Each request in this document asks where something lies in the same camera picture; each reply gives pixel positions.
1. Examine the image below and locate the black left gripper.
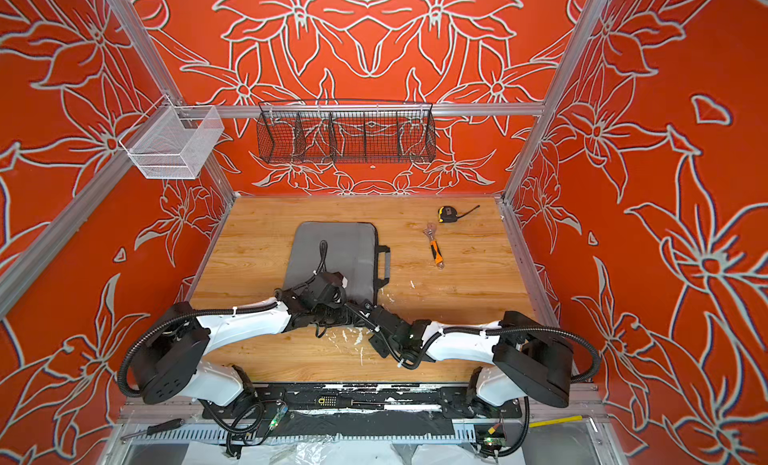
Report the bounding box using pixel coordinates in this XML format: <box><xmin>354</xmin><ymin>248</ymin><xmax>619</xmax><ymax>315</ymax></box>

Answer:
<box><xmin>314</xmin><ymin>300</ymin><xmax>365</xmax><ymax>328</ymax></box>

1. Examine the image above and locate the grey zippered laptop bag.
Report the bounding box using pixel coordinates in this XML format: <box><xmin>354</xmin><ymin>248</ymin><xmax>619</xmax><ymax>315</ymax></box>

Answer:
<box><xmin>283</xmin><ymin>222</ymin><xmax>391</xmax><ymax>304</ymax></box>

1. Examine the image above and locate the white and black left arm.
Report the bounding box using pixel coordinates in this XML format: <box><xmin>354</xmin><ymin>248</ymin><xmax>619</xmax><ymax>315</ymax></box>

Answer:
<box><xmin>116</xmin><ymin>240</ymin><xmax>354</xmax><ymax>406</ymax></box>

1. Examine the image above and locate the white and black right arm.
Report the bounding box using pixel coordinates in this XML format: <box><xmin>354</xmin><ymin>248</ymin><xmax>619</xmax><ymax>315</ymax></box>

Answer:
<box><xmin>347</xmin><ymin>304</ymin><xmax>601</xmax><ymax>408</ymax></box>

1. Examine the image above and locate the orange black adjustable wrench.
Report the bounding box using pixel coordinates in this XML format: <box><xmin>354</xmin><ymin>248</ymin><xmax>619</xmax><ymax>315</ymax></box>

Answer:
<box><xmin>424</xmin><ymin>223</ymin><xmax>445</xmax><ymax>269</ymax></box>

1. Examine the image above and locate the yellow black tape measure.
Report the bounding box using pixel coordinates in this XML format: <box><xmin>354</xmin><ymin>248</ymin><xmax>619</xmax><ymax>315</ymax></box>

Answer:
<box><xmin>438</xmin><ymin>205</ymin><xmax>479</xmax><ymax>224</ymax></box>

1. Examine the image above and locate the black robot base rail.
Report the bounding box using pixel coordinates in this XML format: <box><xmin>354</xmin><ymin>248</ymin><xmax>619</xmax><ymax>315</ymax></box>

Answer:
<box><xmin>202</xmin><ymin>383</ymin><xmax>524</xmax><ymax>420</ymax></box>

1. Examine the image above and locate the grey slotted cable duct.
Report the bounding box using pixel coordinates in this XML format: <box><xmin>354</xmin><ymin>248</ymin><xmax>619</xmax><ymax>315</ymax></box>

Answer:
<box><xmin>121</xmin><ymin>412</ymin><xmax>503</xmax><ymax>446</ymax></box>

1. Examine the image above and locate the black wire wall basket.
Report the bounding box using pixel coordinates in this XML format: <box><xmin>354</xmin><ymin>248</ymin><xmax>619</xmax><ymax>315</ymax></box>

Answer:
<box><xmin>256</xmin><ymin>100</ymin><xmax>437</xmax><ymax>165</ymax></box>

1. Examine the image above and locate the white wire mesh basket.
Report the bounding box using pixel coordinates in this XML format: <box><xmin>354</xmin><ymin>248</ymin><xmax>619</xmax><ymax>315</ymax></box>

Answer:
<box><xmin>121</xmin><ymin>105</ymin><xmax>224</xmax><ymax>180</ymax></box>

